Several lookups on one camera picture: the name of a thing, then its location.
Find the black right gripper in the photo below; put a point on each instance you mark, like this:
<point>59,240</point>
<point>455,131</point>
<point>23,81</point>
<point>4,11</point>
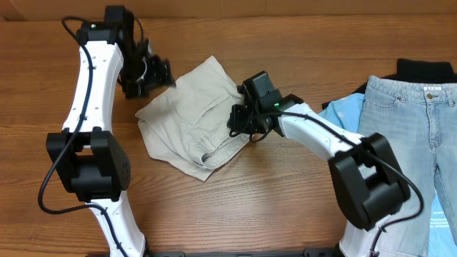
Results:
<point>235,118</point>

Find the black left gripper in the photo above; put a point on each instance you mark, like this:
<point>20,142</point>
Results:
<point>157,73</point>

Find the beige cotton shorts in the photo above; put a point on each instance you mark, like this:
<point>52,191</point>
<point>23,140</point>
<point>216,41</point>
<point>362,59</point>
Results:
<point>186,126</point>

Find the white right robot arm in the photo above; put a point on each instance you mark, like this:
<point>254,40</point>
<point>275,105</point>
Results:
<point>365,174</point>

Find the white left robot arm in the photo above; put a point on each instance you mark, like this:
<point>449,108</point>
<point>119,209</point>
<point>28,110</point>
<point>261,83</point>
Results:
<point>89,160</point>

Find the light blue t-shirt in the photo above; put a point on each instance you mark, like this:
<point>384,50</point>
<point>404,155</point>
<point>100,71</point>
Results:
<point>345,112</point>

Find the light blue denim jeans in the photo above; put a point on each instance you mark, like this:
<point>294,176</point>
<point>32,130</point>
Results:
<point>419,121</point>

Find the black garment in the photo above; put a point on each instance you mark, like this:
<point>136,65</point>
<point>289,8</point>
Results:
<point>421,71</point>

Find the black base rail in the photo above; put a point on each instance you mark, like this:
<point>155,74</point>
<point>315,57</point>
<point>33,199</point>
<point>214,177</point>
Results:
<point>307,252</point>

